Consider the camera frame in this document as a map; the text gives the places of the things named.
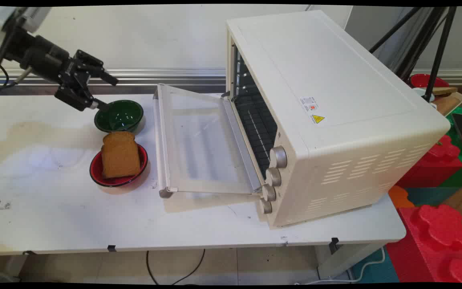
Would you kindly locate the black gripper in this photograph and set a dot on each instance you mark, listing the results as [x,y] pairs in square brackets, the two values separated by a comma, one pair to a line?
[42,56]

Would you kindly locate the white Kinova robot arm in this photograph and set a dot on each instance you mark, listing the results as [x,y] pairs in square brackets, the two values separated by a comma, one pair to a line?
[2,20]

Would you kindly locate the green glass bowl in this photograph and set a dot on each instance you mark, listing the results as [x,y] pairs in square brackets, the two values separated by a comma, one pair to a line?
[119,116]

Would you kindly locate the brown bread slice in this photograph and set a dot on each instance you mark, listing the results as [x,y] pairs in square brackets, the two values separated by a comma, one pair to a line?
[120,157]

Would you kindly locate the red bowl with black rim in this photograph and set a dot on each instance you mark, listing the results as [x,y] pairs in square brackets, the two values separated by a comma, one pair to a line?
[116,178]

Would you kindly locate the glass oven door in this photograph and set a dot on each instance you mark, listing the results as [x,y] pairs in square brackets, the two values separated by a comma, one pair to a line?
[199,144]

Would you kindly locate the black oven rack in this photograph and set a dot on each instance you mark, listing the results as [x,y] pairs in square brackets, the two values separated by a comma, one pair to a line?
[257,124]

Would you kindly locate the silver oven knob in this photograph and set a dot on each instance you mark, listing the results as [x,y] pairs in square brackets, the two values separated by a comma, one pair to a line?
[269,192]
[273,177]
[278,157]
[266,206]

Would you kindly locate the white label sticker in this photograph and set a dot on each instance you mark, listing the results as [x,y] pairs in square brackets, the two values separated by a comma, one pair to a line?
[308,103]

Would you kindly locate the yellow warning sticker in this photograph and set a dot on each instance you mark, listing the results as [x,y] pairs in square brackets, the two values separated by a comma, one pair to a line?
[318,119]

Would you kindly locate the cream toaster oven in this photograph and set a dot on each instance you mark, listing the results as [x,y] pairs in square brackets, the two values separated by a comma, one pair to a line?
[335,112]

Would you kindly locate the white table leg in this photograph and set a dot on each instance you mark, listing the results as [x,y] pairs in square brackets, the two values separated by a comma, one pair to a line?
[345,259]

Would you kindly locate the orange foam tile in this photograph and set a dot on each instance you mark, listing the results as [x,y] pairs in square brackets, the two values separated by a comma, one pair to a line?
[400,197]

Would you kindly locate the red bowl on tray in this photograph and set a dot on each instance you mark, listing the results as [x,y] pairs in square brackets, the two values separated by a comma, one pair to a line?
[422,80]

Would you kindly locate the red foam block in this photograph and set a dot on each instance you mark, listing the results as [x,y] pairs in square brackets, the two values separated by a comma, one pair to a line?
[439,245]
[439,160]

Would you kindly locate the beige tray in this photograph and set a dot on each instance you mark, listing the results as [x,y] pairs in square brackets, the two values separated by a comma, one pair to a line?
[447,102]

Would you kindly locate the aluminium wall rail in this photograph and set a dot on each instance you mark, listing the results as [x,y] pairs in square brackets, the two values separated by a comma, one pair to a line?
[167,77]

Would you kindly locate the black camera tripod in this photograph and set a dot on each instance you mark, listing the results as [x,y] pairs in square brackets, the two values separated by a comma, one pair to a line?
[431,44]

